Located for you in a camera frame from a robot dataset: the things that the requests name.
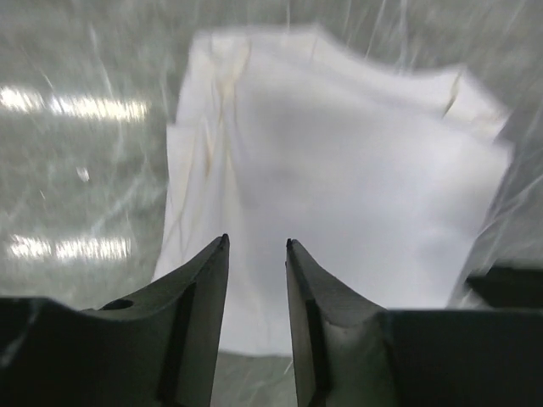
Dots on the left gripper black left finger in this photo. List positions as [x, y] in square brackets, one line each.
[158, 346]

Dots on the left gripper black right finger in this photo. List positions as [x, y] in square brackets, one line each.
[338, 349]

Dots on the white floral t shirt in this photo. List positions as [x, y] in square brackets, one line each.
[385, 178]

